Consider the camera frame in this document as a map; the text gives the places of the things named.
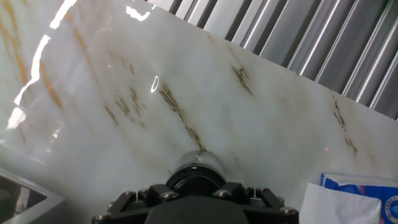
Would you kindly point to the white marble board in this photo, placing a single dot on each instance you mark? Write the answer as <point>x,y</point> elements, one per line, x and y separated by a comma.
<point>217,109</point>

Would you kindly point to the silver metal box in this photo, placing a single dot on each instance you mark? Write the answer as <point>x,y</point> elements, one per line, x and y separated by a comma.
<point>31,202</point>

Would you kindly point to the blue tissue pack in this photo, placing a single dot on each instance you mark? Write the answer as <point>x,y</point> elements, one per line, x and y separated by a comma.
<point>342,205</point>

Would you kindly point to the clear glass jar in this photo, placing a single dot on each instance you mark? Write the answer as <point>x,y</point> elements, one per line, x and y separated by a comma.
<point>199,160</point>

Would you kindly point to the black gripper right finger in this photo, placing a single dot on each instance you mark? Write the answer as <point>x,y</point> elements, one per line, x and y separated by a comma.
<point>273,214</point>

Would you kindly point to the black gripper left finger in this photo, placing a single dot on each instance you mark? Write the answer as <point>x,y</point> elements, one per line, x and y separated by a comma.
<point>118,214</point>

